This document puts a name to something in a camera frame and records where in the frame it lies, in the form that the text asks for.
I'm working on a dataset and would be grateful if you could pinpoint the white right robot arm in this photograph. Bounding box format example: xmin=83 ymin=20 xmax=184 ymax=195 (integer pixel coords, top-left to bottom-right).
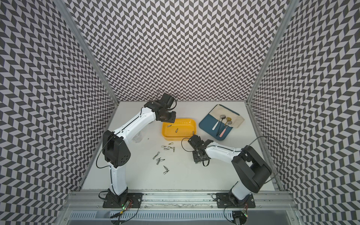
xmin=187 ymin=135 xmax=272 ymax=200

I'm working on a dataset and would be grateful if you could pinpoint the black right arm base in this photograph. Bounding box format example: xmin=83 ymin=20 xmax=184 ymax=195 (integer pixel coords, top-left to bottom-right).
xmin=214 ymin=191 xmax=256 ymax=209

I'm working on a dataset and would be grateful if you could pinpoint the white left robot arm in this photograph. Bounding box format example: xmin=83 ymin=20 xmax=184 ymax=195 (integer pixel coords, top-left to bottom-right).
xmin=101 ymin=93 xmax=177 ymax=196

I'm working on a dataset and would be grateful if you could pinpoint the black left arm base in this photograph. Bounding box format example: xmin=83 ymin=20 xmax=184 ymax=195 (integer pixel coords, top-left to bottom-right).
xmin=103 ymin=188 xmax=143 ymax=209

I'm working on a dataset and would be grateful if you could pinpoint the yellow plastic storage box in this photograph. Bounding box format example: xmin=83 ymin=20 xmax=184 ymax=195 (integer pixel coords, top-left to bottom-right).
xmin=162 ymin=118 xmax=197 ymax=141

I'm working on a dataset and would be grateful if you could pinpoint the teal plastic tray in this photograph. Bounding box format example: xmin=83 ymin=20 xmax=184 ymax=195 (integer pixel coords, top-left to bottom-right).
xmin=199 ymin=104 xmax=244 ymax=141

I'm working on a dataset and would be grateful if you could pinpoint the clear drinking glass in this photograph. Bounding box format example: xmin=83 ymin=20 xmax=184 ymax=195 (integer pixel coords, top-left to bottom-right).
xmin=132 ymin=132 xmax=143 ymax=143

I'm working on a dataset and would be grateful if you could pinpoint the black long spoon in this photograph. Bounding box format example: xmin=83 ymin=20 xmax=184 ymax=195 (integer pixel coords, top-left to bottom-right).
xmin=216 ymin=116 xmax=227 ymax=136

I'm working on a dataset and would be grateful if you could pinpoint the beige cloth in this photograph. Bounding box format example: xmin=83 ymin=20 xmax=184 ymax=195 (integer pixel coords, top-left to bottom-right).
xmin=209 ymin=104 xmax=245 ymax=128

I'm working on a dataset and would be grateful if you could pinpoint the white handled silver spoon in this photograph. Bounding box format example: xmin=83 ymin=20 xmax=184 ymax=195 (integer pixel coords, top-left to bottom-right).
xmin=212 ymin=114 xmax=225 ymax=130

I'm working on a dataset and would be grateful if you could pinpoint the pink handled silver spoon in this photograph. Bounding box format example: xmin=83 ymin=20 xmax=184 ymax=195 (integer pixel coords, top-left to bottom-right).
xmin=219 ymin=121 xmax=232 ymax=138

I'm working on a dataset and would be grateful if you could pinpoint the gold spoon green handle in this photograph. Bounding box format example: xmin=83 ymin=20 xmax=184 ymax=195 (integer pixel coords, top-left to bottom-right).
xmin=219 ymin=117 xmax=232 ymax=138

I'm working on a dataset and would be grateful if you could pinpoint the aluminium front rail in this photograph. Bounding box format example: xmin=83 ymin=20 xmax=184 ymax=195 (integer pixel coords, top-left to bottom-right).
xmin=60 ymin=189 xmax=299 ymax=212

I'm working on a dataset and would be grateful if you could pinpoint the aluminium corner post left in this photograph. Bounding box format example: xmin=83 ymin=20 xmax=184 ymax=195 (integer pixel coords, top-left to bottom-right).
xmin=53 ymin=0 xmax=119 ymax=105

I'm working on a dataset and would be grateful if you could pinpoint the aluminium corner post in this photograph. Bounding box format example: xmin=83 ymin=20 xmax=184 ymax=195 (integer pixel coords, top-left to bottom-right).
xmin=53 ymin=0 xmax=119 ymax=105
xmin=246 ymin=0 xmax=300 ymax=104

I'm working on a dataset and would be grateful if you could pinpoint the aluminium corner post right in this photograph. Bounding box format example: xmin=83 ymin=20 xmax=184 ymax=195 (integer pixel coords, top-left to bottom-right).
xmin=246 ymin=0 xmax=300 ymax=104

